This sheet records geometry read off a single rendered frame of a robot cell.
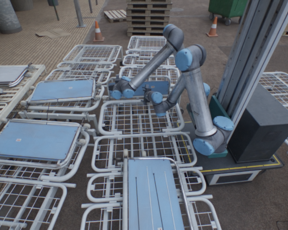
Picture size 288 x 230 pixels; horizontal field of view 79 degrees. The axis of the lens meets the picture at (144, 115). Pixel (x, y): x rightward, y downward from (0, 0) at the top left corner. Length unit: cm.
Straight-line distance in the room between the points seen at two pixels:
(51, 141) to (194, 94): 127
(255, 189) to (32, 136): 225
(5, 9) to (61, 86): 495
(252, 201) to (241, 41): 150
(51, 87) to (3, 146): 91
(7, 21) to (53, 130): 567
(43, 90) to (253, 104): 227
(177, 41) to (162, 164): 94
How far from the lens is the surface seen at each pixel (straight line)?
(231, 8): 716
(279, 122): 170
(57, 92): 238
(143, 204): 130
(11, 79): 275
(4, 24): 724
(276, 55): 552
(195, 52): 114
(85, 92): 227
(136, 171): 140
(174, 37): 141
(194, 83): 114
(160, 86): 209
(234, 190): 217
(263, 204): 223
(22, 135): 195
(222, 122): 142
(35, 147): 180
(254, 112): 168
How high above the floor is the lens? 178
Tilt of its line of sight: 42 degrees down
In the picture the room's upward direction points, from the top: straight up
